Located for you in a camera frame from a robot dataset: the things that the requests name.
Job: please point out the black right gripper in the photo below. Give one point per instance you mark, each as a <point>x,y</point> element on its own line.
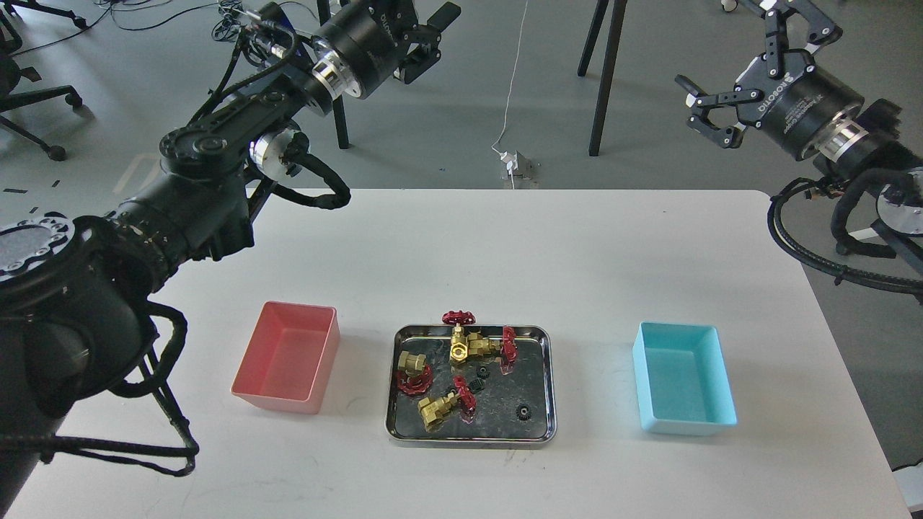
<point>807,101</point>

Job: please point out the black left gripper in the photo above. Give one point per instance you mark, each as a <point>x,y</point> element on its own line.
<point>367,38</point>

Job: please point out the brass valve red handle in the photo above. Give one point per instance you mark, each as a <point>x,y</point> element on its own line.
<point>414,375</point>
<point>435,410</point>
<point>479,346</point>
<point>459,344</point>

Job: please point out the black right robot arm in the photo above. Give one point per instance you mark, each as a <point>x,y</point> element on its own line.
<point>875,180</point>

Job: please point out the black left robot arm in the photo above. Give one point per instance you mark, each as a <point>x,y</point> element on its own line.
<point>77,315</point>

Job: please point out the light blue plastic box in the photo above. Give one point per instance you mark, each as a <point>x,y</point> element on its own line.
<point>681,380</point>

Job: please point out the pink plastic box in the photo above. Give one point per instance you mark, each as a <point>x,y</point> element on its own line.
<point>289,358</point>

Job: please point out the white power adapter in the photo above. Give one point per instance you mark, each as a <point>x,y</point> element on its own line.
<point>517,165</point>

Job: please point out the black table legs right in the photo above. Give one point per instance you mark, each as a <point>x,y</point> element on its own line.
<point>617,9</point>

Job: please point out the shiny metal tray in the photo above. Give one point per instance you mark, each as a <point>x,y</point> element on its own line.
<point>494,424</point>

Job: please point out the black office chair base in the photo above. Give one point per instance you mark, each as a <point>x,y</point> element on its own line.
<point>12,73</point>

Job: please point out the brass valve upright red handle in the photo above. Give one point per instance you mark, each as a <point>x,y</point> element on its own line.
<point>459,344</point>

